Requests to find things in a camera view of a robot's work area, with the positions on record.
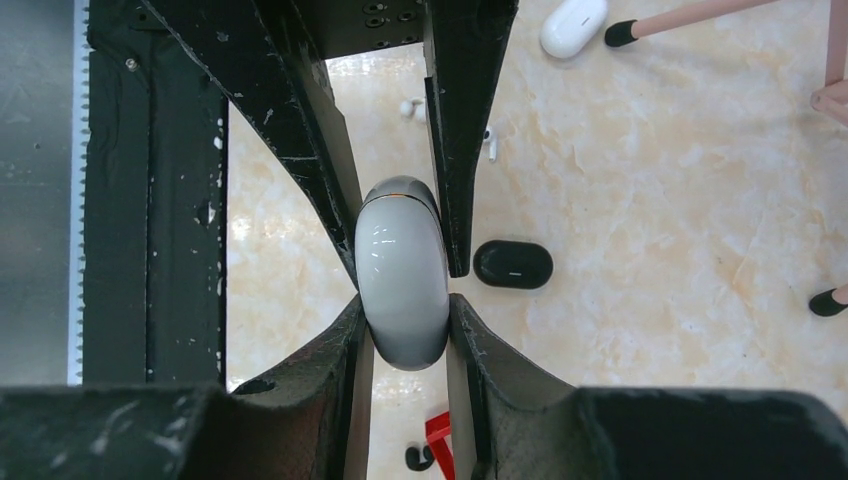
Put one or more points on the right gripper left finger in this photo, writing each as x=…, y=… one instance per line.
x=294, y=421

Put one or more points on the black earbud by block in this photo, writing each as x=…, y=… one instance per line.
x=419, y=459

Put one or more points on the white stem earbud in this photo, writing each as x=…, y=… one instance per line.
x=491, y=143

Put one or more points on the white earbud charging case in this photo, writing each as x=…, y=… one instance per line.
x=402, y=272

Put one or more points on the pink music stand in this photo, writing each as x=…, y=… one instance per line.
x=723, y=193

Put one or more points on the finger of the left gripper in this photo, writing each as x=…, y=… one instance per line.
x=263, y=59
x=464, y=44

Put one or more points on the red plastic block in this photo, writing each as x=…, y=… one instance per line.
x=437, y=431

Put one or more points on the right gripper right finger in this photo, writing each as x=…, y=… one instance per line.
x=511, y=419

